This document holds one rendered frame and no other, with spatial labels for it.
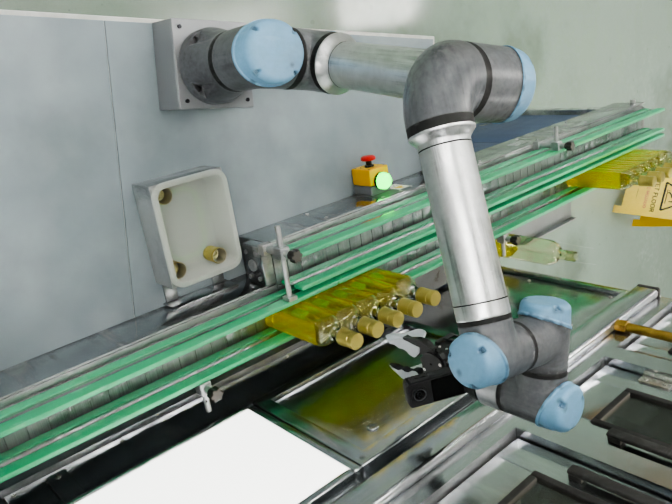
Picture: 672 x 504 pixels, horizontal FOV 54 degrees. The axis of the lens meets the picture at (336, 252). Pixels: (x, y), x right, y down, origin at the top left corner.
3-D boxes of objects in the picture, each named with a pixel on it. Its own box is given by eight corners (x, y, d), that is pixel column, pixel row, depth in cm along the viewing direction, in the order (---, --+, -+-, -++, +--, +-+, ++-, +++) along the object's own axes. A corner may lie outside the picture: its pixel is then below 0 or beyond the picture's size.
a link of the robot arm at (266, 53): (208, 25, 122) (248, 11, 112) (268, 31, 131) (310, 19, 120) (212, 91, 124) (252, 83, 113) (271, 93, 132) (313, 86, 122)
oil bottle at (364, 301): (305, 308, 154) (367, 329, 138) (301, 286, 153) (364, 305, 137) (323, 299, 158) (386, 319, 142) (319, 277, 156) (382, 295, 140)
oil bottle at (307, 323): (265, 326, 148) (326, 351, 132) (261, 303, 146) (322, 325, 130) (285, 317, 151) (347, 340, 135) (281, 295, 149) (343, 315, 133)
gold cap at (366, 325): (357, 335, 133) (372, 340, 130) (356, 319, 132) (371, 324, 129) (370, 330, 136) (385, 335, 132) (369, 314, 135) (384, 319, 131)
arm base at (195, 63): (175, 25, 128) (200, 16, 121) (240, 31, 138) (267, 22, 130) (182, 104, 130) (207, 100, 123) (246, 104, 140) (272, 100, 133)
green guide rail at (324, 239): (275, 253, 146) (297, 259, 140) (275, 249, 146) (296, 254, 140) (643, 110, 249) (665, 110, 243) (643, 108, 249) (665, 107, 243)
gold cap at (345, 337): (337, 347, 130) (352, 353, 127) (334, 331, 129) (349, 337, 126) (350, 340, 132) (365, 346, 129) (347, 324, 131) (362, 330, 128)
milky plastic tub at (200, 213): (156, 284, 142) (175, 291, 136) (131, 183, 135) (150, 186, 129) (224, 258, 153) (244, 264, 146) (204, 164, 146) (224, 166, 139)
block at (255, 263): (246, 282, 150) (264, 288, 145) (239, 243, 147) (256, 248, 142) (259, 277, 152) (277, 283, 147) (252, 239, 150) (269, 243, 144)
